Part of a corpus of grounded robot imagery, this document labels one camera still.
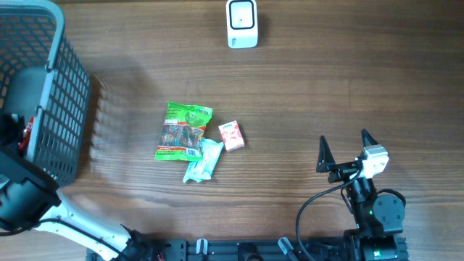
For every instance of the white barcode scanner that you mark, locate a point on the white barcode scanner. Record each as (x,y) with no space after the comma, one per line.
(242,24)

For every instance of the red Nescafe stick sachet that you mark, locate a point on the red Nescafe stick sachet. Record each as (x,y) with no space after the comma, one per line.
(22,146)

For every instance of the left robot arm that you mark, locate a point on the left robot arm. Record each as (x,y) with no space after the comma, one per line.
(31,200)

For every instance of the dark grey plastic basket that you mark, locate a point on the dark grey plastic basket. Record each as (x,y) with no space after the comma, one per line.
(43,80)

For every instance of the green snack bag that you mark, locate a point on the green snack bag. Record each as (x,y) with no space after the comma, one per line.
(182,132)

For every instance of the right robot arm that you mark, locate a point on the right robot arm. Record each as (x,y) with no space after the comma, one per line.
(378,214)

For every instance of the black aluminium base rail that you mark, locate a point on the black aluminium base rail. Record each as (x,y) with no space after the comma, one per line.
(335,248)

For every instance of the red tissue pack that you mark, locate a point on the red tissue pack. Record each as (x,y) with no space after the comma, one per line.
(231,135)

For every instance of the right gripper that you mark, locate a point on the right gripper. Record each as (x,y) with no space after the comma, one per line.
(327,163)

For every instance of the mint green pack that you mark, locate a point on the mint green pack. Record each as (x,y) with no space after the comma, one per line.
(202,170)

